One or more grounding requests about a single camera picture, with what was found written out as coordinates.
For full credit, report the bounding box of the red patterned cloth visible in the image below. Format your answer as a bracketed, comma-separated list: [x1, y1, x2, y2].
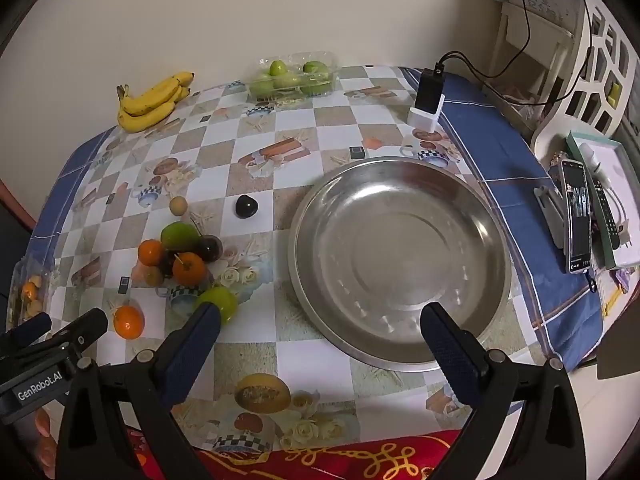
[125, 427, 471, 480]

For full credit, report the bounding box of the white charging cable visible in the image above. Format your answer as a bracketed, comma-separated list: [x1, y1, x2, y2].
[607, 190, 633, 248]

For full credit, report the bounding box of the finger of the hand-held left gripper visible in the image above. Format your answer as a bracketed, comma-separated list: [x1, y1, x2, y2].
[0, 312, 53, 356]
[30, 308, 109, 361]

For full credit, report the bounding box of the checkered printed tablecloth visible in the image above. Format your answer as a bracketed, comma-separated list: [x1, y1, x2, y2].
[25, 64, 606, 461]

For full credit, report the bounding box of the black cable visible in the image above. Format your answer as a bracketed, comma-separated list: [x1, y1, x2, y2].
[436, 0, 532, 81]
[480, 0, 592, 111]

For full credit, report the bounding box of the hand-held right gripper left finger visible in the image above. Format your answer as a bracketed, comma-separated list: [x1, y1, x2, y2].
[55, 302, 222, 480]

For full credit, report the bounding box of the black smartphone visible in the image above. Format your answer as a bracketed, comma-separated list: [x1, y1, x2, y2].
[559, 158, 593, 275]

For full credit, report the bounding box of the white plastic holder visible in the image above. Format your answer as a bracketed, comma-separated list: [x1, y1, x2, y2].
[407, 95, 445, 131]

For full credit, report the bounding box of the round steel plate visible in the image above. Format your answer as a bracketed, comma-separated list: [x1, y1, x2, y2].
[287, 156, 513, 372]

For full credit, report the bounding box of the clear plastic clamshell box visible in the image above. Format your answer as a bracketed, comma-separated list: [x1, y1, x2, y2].
[248, 51, 342, 101]

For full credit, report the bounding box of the white box with green rim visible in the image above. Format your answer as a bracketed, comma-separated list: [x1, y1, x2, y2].
[566, 131, 640, 268]

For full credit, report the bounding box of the yellow banana bunch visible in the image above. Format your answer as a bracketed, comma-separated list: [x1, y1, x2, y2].
[116, 71, 196, 134]

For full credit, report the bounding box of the dark red cherry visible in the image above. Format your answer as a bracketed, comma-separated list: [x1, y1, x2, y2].
[196, 235, 224, 263]
[235, 194, 259, 220]

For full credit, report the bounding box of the black remote control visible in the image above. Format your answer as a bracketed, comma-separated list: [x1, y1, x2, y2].
[591, 180, 621, 251]

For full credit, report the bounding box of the small white bottle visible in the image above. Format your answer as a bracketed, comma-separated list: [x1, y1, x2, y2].
[577, 142, 606, 176]

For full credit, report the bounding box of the white lattice plastic chair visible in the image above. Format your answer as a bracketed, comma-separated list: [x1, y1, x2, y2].
[530, 0, 640, 161]

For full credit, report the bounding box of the white wooden shelf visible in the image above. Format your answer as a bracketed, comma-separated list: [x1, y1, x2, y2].
[487, 0, 576, 91]

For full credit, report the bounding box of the black power bank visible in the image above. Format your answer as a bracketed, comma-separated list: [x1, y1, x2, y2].
[417, 62, 446, 111]

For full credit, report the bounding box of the large green jujube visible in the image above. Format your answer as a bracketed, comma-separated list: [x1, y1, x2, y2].
[160, 222, 201, 252]
[195, 286, 239, 325]

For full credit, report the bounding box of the person's left hand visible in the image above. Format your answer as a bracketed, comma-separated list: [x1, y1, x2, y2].
[32, 405, 58, 468]

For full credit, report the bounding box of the clear flat plastic box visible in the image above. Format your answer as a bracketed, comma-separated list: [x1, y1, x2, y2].
[6, 255, 53, 331]

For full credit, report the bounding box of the red flat board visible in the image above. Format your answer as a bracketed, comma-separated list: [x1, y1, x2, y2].
[0, 180, 38, 231]

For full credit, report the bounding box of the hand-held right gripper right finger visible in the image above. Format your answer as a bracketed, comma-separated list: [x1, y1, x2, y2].
[419, 302, 588, 480]

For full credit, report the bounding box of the heap of tan longans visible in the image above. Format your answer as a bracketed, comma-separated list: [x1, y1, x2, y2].
[20, 272, 48, 318]

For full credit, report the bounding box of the heap of green jujubes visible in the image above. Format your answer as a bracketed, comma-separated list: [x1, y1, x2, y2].
[250, 60, 333, 98]

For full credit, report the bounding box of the grey phone stand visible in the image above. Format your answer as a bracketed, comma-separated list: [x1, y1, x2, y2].
[532, 185, 568, 249]

